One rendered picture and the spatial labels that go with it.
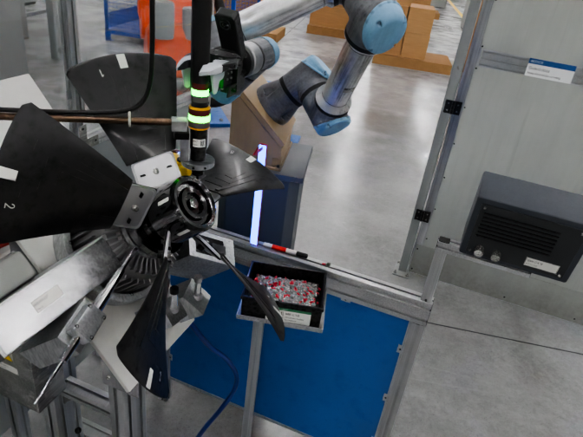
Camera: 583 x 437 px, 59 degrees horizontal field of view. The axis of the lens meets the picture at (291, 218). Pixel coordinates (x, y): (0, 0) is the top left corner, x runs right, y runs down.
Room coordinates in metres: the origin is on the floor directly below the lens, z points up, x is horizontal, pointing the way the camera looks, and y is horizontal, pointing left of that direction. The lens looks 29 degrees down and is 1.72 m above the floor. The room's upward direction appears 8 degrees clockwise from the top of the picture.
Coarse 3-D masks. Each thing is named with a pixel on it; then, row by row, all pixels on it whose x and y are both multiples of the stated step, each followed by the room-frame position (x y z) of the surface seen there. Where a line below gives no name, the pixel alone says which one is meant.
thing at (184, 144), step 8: (176, 120) 0.98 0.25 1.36; (176, 128) 0.97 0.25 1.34; (184, 128) 0.97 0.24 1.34; (176, 136) 0.96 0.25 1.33; (184, 136) 0.97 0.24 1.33; (184, 144) 0.97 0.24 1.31; (184, 152) 0.97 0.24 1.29; (184, 160) 0.97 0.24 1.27; (192, 160) 0.98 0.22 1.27; (208, 160) 0.99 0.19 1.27; (192, 168) 0.96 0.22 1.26; (200, 168) 0.96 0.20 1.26; (208, 168) 0.97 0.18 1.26
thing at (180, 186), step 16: (160, 192) 0.88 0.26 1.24; (176, 192) 0.87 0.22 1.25; (192, 192) 0.91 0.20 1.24; (208, 192) 0.94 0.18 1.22; (160, 208) 0.85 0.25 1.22; (176, 208) 0.84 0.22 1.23; (192, 208) 0.88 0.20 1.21; (208, 208) 0.92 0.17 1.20; (144, 224) 0.87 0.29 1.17; (160, 224) 0.84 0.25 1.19; (176, 224) 0.84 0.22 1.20; (192, 224) 0.84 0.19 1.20; (208, 224) 0.88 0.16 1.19; (144, 240) 0.85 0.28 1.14; (160, 240) 0.88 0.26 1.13; (176, 240) 0.86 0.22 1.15
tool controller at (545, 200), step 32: (480, 192) 1.11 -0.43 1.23; (512, 192) 1.11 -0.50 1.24; (544, 192) 1.12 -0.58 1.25; (480, 224) 1.10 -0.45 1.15; (512, 224) 1.07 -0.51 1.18; (544, 224) 1.05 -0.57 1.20; (576, 224) 1.03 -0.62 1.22; (480, 256) 1.09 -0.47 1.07; (512, 256) 1.09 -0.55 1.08; (544, 256) 1.06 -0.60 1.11; (576, 256) 1.04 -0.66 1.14
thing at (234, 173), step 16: (224, 144) 1.24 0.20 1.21; (224, 160) 1.17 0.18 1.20; (240, 160) 1.19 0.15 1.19; (256, 160) 1.23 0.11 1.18; (192, 176) 1.07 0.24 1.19; (208, 176) 1.08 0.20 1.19; (224, 176) 1.09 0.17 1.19; (240, 176) 1.12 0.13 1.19; (256, 176) 1.15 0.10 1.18; (272, 176) 1.19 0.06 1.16; (224, 192) 1.02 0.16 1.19; (240, 192) 1.05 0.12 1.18
